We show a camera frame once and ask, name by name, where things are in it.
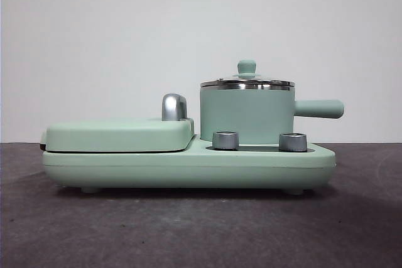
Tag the glass pot lid green knob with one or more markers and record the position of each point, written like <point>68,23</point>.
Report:
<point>247,67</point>

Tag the silver control knob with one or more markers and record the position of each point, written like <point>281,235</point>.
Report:
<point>225,140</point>
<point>292,142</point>

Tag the mint green breakfast maker base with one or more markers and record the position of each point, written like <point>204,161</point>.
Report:
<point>188,167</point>

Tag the mint green griddle cover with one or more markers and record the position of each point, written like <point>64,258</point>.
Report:
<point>110,134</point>

